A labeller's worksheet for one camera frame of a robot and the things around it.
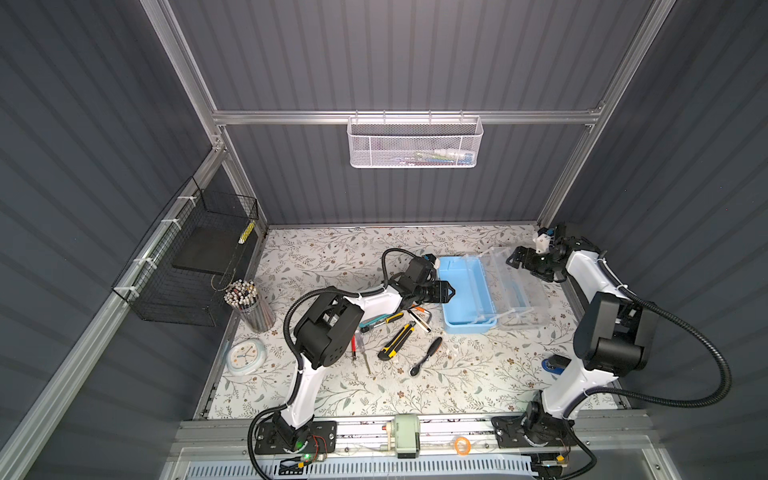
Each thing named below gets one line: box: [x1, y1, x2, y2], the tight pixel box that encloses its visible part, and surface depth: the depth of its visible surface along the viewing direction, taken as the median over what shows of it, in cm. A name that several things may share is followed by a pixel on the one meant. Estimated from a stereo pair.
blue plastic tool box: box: [438, 256, 497, 334], surface depth 96 cm
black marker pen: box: [407, 309, 432, 333], surface depth 95 cm
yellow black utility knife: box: [377, 320, 417, 361], surface depth 90 cm
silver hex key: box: [355, 330, 371, 375], surface depth 91 cm
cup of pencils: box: [224, 279, 276, 334], surface depth 82 cm
